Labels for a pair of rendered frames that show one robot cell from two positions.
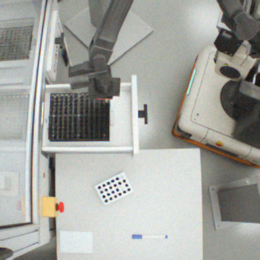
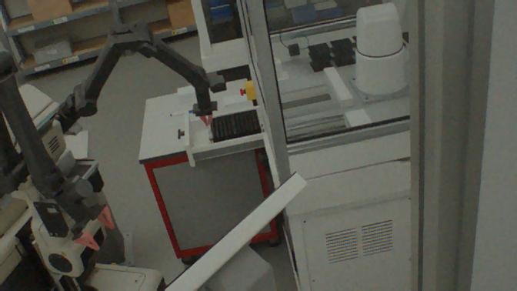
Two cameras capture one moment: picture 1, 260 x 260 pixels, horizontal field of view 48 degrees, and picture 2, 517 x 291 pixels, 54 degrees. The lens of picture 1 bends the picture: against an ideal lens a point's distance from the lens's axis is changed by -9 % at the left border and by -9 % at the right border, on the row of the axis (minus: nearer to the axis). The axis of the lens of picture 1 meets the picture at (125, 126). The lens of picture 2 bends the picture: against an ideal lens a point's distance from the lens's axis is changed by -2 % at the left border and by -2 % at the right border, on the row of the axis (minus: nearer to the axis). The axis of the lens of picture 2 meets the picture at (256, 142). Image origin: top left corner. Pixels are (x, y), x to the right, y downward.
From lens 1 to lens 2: 231 cm
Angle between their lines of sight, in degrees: 73
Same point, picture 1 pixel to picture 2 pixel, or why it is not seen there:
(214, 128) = (118, 272)
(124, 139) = (198, 135)
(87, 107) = (227, 128)
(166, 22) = not seen: outside the picture
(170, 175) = (165, 142)
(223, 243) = (125, 224)
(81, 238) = (231, 100)
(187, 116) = (148, 277)
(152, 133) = not seen: outside the picture
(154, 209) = (179, 125)
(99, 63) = not seen: hidden behind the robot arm
